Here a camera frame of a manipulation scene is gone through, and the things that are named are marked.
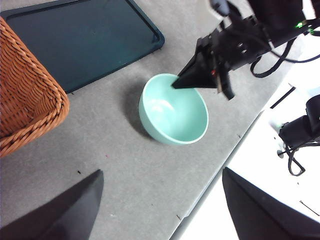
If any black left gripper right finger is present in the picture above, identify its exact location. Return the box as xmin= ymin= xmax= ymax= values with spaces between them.
xmin=222 ymin=166 xmax=320 ymax=240

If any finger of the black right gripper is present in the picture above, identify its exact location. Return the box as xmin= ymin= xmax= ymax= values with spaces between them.
xmin=216 ymin=69 xmax=236 ymax=102
xmin=171 ymin=38 xmax=219 ymax=90

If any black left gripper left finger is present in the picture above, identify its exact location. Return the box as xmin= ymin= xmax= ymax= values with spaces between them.
xmin=0 ymin=169 xmax=105 ymax=240

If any teal ribbed bowl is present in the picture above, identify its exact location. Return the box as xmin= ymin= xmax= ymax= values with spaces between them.
xmin=138 ymin=72 xmax=210 ymax=145

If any brown wicker basket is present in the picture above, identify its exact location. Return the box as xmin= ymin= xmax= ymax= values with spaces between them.
xmin=0 ymin=16 xmax=70 ymax=158

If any dark rectangular tray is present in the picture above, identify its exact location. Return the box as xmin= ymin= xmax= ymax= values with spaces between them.
xmin=0 ymin=0 xmax=166 ymax=95

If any black looped right arm cable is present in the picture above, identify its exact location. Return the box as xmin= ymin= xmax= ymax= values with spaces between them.
xmin=250 ymin=39 xmax=295 ymax=79

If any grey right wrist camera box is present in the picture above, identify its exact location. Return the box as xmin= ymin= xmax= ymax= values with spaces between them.
xmin=209 ymin=0 xmax=231 ymax=15

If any black arm base cable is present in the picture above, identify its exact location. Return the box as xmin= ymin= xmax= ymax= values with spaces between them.
xmin=277 ymin=144 xmax=306 ymax=177

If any black right camera cable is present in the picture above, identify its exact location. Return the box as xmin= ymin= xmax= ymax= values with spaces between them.
xmin=269 ymin=47 xmax=320 ymax=63

